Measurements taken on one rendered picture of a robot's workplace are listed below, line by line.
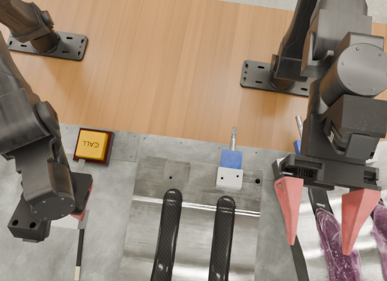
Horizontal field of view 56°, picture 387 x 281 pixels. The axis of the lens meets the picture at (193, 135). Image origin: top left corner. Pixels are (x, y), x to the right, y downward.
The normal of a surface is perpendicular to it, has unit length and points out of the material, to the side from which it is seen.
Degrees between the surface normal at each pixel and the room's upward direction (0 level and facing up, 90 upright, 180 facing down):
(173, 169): 0
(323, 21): 1
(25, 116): 15
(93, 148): 0
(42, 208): 67
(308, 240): 26
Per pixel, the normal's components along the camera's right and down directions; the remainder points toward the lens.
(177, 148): -0.02, -0.26
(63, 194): 0.57, -0.68
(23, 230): -0.11, 0.73
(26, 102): 0.07, -0.07
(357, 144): -0.11, 0.37
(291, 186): -0.08, 0.13
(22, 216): 0.06, -0.67
